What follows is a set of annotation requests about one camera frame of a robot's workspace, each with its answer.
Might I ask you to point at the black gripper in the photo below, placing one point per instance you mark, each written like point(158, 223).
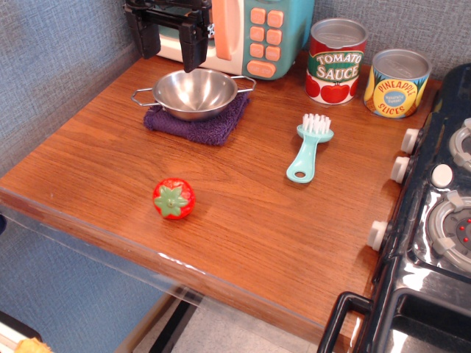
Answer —
point(191, 18)

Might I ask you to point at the teal dish brush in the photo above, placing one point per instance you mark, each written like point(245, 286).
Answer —
point(313, 130)

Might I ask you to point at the toy microwave teal and cream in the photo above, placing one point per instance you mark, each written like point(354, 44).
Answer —
point(260, 39)

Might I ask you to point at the yellow object at corner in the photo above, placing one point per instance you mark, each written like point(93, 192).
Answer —
point(32, 345)

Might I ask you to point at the purple folded cloth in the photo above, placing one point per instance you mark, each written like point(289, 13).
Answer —
point(212, 132)

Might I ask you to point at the red toy tomato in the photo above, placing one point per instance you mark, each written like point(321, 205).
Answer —
point(174, 198)

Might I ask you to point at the tomato sauce can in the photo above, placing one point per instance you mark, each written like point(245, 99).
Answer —
point(335, 58)

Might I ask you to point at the pineapple slices can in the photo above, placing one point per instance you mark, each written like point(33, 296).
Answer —
point(397, 81)

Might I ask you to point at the white stove knob top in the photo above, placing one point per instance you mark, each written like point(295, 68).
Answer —
point(409, 140)

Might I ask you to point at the white stove knob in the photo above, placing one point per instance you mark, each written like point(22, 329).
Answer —
point(409, 140)
point(376, 234)
point(399, 169)

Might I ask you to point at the white stove knob middle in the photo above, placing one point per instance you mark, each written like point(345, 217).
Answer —
point(399, 169)

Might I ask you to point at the white stove knob bottom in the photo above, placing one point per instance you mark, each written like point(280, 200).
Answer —
point(376, 234)

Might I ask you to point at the white round stove button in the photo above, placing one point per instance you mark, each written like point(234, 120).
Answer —
point(442, 176)

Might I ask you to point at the grey stove burner upper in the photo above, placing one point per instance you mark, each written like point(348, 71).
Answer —
point(460, 157)

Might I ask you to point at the grey stove burner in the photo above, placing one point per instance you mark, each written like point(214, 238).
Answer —
point(448, 228)
point(460, 157)

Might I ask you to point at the grey stove burner lower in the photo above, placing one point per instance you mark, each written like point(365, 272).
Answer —
point(448, 228)

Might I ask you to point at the black toy stove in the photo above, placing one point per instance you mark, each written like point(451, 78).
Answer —
point(420, 301)

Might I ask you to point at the steel bowl with handles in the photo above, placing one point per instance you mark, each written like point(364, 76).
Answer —
point(196, 96)

